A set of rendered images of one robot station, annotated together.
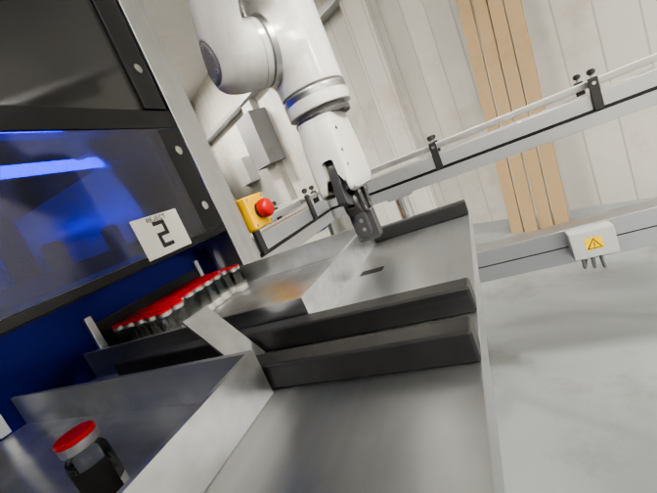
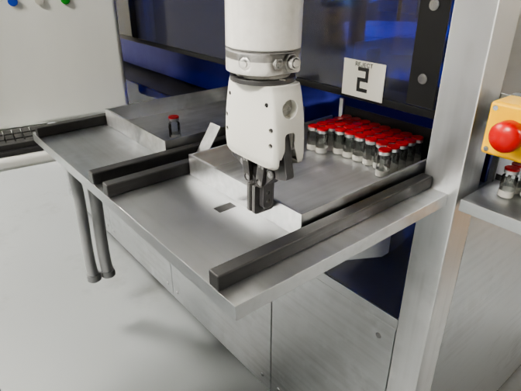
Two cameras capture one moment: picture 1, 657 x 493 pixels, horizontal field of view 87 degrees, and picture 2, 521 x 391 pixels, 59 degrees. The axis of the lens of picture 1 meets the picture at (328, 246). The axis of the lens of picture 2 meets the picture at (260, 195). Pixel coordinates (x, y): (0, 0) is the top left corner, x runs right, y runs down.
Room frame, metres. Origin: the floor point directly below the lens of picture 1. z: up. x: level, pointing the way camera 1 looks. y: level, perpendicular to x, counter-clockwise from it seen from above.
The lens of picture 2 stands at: (0.69, -0.54, 1.19)
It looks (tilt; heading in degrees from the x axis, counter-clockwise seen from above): 27 degrees down; 115
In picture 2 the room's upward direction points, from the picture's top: straight up
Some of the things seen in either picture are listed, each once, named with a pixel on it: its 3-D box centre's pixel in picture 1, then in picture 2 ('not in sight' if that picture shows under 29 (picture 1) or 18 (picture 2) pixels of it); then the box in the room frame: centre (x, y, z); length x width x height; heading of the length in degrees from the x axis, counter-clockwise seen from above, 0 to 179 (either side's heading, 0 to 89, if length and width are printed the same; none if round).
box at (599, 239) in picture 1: (591, 241); not in sight; (1.04, -0.78, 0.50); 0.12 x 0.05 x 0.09; 64
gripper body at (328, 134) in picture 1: (336, 150); (261, 114); (0.47, -0.06, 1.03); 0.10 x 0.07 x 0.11; 154
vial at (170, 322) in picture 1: (170, 326); (312, 136); (0.44, 0.23, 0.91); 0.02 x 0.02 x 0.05
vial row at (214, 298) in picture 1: (197, 301); (354, 146); (0.53, 0.22, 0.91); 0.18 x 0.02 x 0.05; 155
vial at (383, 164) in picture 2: (238, 278); (383, 162); (0.59, 0.16, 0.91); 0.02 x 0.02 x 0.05
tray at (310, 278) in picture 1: (243, 293); (319, 162); (0.49, 0.14, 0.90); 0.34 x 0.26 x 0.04; 65
